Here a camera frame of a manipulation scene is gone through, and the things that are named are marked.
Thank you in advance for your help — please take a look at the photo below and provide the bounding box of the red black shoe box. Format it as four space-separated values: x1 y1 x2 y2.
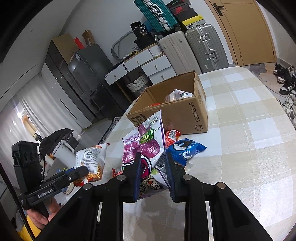
171 4 193 12

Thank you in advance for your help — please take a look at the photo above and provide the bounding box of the person's left forearm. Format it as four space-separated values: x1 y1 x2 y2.
18 214 38 241

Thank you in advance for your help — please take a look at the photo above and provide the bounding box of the folded brown cardboard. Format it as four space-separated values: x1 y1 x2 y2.
81 30 96 47

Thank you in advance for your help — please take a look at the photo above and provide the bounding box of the person's left hand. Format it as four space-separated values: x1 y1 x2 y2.
26 197 60 231

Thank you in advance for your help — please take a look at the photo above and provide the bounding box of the grey refrigerator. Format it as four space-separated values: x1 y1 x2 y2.
68 44 125 123

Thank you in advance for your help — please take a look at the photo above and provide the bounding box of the white orange snack packet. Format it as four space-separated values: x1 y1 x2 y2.
74 143 110 183

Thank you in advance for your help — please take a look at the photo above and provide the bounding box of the brown cardboard box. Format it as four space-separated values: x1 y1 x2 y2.
125 71 208 135

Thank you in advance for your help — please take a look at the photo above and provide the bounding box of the woven laundry basket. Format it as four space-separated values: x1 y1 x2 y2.
126 72 151 98

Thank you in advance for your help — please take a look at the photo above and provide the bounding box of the beige round mat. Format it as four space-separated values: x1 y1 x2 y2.
261 65 287 94

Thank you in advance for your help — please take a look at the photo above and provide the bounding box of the black red-trim shoe box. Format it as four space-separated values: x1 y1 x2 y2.
166 0 192 7

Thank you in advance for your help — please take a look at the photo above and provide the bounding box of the wooden door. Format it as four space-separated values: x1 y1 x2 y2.
205 0 277 66

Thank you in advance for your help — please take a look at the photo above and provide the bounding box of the white pink snack packet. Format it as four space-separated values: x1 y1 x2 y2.
165 89 193 102

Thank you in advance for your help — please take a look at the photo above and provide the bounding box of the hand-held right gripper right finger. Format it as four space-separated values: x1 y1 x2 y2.
165 152 275 241

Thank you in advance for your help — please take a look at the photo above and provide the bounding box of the red barcode snack packet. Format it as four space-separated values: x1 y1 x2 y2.
112 167 126 178

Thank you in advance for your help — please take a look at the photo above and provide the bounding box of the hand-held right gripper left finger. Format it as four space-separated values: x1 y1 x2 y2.
35 152 142 241

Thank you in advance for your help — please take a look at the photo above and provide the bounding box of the dark patterned rug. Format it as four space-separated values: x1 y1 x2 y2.
99 116 123 144

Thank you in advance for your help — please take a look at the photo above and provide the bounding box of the blue cookie packet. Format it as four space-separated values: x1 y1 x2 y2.
165 138 207 167

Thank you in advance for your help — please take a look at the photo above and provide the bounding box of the grey fluffy mat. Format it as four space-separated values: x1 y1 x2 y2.
249 63 267 75

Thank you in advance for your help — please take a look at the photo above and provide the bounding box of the small red snack packet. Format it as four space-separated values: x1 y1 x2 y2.
165 128 182 146

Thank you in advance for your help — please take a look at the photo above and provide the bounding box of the purple snack packet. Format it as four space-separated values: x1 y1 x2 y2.
122 111 169 200

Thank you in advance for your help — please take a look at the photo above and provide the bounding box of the black door handle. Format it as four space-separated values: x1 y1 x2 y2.
213 3 226 16

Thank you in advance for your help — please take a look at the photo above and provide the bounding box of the white bin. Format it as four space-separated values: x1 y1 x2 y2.
52 141 77 164

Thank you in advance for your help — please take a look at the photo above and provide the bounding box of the black plastic bag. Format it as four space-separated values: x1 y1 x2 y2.
39 128 74 158

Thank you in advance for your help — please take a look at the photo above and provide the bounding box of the yellow black shoe box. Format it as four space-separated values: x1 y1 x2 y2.
180 15 206 29

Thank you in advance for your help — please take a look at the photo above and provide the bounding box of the black gift bag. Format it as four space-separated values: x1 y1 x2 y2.
130 21 151 39

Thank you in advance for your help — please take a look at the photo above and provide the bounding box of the silver suitcase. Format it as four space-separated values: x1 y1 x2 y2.
185 24 230 73

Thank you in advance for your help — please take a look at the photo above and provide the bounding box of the black round box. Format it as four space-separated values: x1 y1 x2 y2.
134 36 158 49

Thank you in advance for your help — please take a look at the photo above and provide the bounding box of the dark glass cabinet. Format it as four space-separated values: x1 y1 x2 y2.
44 43 93 129

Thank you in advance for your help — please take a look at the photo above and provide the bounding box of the loose sneakers group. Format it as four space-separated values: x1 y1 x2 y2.
273 62 296 130

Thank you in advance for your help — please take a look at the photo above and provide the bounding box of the white curtain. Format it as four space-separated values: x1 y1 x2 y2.
0 95 56 158

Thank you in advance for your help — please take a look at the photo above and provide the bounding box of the white desk with drawers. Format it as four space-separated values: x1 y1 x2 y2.
104 44 178 98

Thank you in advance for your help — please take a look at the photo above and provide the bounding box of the oval mirror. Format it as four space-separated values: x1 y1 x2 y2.
111 30 137 58

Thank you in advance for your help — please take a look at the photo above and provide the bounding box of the beige suitcase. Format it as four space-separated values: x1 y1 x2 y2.
158 31 201 77

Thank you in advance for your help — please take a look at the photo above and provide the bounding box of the plain black shoe box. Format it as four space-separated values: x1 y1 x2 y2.
176 8 199 22

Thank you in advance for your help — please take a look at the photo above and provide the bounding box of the teal suitcase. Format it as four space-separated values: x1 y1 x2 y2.
134 0 179 33

